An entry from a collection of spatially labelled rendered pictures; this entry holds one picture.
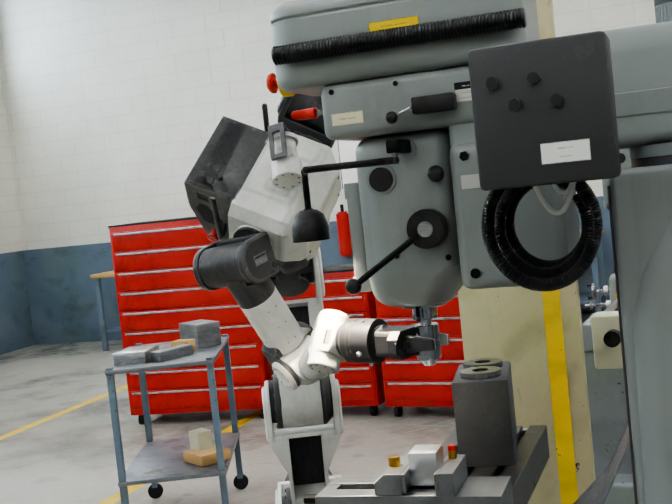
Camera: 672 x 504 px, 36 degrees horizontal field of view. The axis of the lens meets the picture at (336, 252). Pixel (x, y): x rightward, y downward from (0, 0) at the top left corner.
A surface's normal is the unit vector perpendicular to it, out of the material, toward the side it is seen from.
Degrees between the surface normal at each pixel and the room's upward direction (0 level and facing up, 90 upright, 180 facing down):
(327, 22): 90
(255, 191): 58
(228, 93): 90
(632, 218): 90
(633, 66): 90
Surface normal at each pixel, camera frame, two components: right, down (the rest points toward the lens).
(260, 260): 0.82, -0.15
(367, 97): -0.33, 0.09
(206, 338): 0.57, -0.01
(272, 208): 0.00, -0.47
